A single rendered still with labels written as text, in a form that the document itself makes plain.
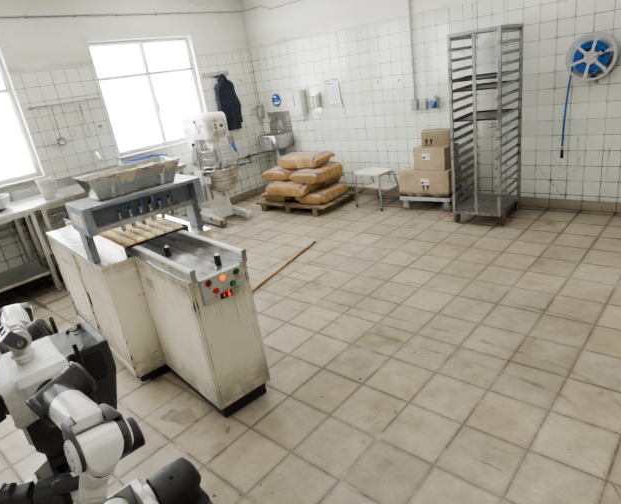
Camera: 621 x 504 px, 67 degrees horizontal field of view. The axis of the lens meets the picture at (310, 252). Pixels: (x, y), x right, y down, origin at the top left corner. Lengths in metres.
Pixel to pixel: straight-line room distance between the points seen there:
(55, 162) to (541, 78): 5.16
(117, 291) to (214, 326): 0.73
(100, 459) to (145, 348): 1.94
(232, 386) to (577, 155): 4.03
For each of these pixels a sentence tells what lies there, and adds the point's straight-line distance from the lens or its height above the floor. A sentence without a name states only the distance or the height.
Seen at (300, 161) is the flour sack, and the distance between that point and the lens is 6.07.
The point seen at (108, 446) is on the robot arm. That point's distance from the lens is 1.21.
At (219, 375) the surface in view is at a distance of 2.57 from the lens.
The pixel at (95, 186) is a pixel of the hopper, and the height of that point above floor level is 1.27.
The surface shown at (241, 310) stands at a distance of 2.50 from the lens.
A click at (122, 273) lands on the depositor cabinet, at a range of 2.92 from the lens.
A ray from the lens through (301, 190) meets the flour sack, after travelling 5.89.
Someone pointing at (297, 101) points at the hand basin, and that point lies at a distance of 6.86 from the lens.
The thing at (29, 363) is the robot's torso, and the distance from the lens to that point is 1.62.
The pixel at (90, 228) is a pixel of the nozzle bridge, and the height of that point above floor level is 1.07.
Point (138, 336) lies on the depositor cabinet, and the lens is 3.07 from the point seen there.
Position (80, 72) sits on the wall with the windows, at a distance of 6.16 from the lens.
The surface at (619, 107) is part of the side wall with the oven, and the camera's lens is 5.22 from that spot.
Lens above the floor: 1.69
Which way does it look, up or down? 21 degrees down
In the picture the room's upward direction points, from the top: 9 degrees counter-clockwise
